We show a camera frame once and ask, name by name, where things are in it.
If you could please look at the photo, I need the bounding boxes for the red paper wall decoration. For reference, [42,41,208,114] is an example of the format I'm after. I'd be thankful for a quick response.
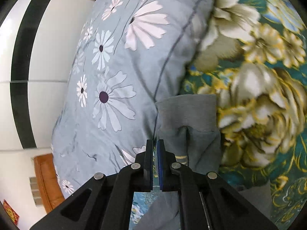
[3,200,20,226]

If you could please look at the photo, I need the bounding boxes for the teal floral bed sheet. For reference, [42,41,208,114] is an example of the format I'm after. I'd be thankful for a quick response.
[129,0,307,230]

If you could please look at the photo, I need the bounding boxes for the brown wooden headboard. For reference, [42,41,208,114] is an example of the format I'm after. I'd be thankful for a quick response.
[34,153,64,213]

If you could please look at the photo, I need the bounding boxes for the grey-blue floral quilt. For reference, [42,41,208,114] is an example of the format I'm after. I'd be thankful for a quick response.
[51,0,214,197]

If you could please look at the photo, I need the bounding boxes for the grey long pants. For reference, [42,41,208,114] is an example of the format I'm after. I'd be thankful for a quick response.
[136,95,271,229]

